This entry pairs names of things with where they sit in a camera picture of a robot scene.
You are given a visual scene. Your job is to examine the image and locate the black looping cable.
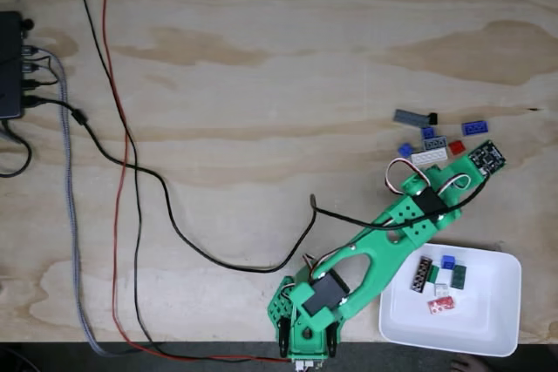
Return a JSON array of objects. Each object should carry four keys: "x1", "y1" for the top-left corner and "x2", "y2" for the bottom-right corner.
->
[{"x1": 0, "y1": 121, "x2": 34, "y2": 179}]

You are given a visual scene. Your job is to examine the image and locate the white plastic bin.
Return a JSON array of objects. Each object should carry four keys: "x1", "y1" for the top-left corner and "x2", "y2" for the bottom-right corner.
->
[{"x1": 378, "y1": 243, "x2": 523, "y2": 358}]

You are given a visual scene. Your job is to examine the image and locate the white long lego brick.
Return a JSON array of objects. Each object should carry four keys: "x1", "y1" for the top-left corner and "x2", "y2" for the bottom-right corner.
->
[{"x1": 410, "y1": 148, "x2": 450, "y2": 167}]

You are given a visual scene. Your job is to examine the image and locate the brown long lego brick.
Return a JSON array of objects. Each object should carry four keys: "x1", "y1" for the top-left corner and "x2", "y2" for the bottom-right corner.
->
[{"x1": 408, "y1": 256, "x2": 434, "y2": 294}]

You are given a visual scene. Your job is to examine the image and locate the white red servo wire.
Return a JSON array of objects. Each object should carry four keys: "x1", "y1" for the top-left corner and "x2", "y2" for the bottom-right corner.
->
[
  {"x1": 438, "y1": 174, "x2": 473, "y2": 197},
  {"x1": 385, "y1": 158, "x2": 427, "y2": 195}
]

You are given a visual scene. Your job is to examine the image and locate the thin red power cable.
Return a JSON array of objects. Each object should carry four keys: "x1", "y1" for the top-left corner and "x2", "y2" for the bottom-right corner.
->
[{"x1": 91, "y1": 0, "x2": 293, "y2": 364}]

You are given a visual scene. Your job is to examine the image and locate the dark grey long lego plate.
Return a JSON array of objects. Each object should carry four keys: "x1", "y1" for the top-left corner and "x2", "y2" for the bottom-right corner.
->
[{"x1": 393, "y1": 109, "x2": 431, "y2": 126}]

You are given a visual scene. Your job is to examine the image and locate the blue two-by-three lego brick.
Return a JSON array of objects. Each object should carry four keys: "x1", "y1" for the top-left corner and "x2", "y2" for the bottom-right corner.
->
[{"x1": 461, "y1": 120, "x2": 490, "y2": 137}]

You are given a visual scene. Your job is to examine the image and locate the dark usb hub box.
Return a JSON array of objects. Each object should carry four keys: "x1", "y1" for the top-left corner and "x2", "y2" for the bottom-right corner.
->
[{"x1": 0, "y1": 10, "x2": 26, "y2": 120}]

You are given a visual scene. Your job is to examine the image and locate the grey two-by-three lego brick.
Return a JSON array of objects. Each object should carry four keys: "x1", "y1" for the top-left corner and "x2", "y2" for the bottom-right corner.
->
[{"x1": 421, "y1": 136, "x2": 449, "y2": 152}]

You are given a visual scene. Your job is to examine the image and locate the red long lego brick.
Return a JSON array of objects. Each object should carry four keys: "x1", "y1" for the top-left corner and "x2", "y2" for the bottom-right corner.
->
[{"x1": 425, "y1": 295, "x2": 456, "y2": 315}]

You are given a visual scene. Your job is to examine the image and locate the black camera circuit board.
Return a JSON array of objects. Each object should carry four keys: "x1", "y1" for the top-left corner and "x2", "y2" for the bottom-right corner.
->
[{"x1": 468, "y1": 139, "x2": 508, "y2": 177}]

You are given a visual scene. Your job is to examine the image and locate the grey braided cable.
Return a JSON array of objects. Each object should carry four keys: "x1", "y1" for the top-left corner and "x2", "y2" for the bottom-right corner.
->
[{"x1": 24, "y1": 44, "x2": 147, "y2": 358}]

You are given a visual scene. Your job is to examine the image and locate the thin black power cable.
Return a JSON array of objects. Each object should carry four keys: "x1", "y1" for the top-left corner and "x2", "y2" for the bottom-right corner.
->
[{"x1": 71, "y1": 0, "x2": 291, "y2": 363}]

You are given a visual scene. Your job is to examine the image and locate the person's foot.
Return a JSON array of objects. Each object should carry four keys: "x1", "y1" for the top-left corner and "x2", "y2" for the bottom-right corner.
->
[{"x1": 451, "y1": 354, "x2": 485, "y2": 372}]

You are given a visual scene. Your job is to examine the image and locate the dark green lego brick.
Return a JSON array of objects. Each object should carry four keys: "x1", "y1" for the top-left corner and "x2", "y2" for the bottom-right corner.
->
[{"x1": 450, "y1": 264, "x2": 467, "y2": 290}]

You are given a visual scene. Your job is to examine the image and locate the thick black ferrite cable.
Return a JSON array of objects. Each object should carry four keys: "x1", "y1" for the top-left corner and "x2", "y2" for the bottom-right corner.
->
[{"x1": 22, "y1": 95, "x2": 489, "y2": 274}]

